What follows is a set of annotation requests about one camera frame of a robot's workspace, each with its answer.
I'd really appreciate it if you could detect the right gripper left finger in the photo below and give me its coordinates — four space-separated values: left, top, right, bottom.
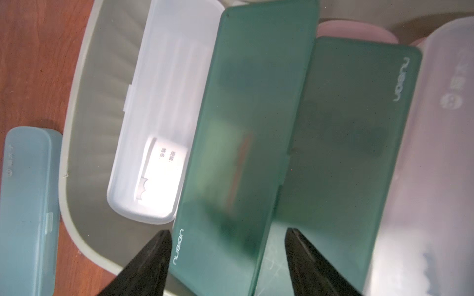
99 230 172 296

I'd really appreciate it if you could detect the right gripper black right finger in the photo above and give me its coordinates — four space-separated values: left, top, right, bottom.
285 228 362 296

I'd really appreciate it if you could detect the dark green translucent pencil case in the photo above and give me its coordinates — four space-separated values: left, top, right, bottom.
170 1 319 296

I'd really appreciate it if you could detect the clear pencil case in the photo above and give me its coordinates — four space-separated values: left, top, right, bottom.
107 1 224 224
364 17 474 296

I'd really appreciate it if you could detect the grey-blue pencil case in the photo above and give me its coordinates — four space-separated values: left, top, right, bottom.
1 127 62 296

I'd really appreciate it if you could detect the pink pencil case with label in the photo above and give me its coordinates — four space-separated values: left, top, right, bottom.
317 20 399 44

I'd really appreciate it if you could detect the grey plastic storage tray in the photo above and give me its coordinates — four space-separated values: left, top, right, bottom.
59 1 474 274

